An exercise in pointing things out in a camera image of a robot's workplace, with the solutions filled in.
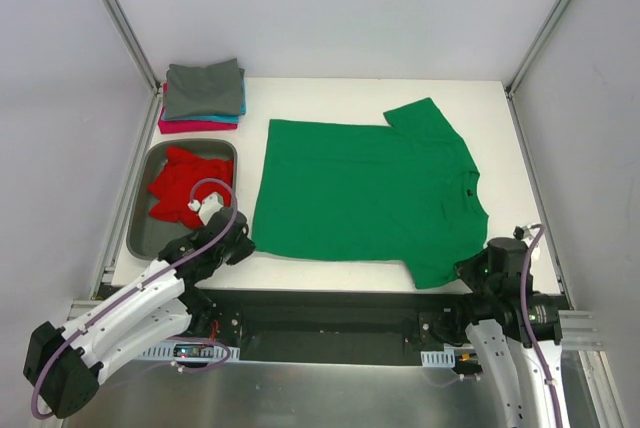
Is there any left white cable duct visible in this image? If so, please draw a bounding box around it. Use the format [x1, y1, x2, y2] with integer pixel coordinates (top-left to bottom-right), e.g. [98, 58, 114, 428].
[136, 340, 240, 363]

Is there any red t-shirt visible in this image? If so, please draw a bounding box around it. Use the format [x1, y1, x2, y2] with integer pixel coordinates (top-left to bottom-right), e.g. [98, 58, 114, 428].
[148, 146, 234, 230]

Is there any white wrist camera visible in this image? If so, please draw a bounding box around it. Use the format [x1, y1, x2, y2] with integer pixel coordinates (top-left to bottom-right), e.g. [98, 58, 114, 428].
[187, 192, 224, 225]
[513, 223, 541, 262]

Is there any green t-shirt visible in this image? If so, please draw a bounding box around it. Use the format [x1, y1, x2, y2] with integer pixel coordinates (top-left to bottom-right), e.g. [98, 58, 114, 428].
[252, 98, 489, 289]

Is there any grey plastic tray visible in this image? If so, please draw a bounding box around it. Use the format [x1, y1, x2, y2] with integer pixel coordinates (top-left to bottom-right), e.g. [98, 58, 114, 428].
[126, 138, 237, 260]

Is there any right white cable duct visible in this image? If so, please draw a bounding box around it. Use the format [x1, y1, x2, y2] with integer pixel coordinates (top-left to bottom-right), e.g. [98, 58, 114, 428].
[420, 349, 456, 369]

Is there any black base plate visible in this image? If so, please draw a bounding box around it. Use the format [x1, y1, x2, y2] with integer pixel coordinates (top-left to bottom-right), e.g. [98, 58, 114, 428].
[203, 290, 469, 366]

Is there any left aluminium frame post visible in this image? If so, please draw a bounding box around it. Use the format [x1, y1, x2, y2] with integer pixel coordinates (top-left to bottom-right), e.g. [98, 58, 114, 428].
[74, 0, 164, 97]

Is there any right aluminium frame post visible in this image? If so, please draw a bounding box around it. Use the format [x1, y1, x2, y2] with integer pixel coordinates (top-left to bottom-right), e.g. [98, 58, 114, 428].
[503, 0, 606, 97]

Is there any white cable duct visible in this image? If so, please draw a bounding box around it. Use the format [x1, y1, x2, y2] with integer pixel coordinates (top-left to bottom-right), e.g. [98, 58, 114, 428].
[136, 340, 240, 363]
[420, 349, 456, 369]

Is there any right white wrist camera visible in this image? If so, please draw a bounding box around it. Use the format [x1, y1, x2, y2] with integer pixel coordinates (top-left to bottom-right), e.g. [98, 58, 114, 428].
[513, 223, 541, 262]

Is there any aluminium front rail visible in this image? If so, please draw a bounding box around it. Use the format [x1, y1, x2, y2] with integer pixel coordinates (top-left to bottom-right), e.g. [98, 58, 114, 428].
[67, 300, 605, 351]

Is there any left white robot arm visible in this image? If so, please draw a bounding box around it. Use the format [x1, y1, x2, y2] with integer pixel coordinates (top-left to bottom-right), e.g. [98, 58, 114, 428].
[23, 207, 255, 420]

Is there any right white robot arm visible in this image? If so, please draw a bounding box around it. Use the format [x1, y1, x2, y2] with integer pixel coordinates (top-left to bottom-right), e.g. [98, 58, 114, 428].
[450, 237, 570, 427]

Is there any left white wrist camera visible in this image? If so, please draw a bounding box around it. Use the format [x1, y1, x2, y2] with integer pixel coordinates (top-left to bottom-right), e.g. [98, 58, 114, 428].
[187, 192, 224, 225]

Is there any aluminium frame post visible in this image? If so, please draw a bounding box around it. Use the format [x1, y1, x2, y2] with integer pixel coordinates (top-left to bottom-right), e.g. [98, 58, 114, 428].
[503, 0, 606, 97]
[74, 0, 164, 97]

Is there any folded magenta t-shirt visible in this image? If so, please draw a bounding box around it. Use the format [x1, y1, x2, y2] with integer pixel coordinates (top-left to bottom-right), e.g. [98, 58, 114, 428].
[157, 109, 239, 135]

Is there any folded grey t-shirt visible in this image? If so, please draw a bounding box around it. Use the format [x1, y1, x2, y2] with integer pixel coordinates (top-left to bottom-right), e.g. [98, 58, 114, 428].
[164, 58, 244, 120]

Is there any folded teal t-shirt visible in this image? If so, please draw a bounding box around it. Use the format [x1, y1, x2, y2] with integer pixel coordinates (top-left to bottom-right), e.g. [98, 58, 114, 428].
[201, 81, 247, 124]

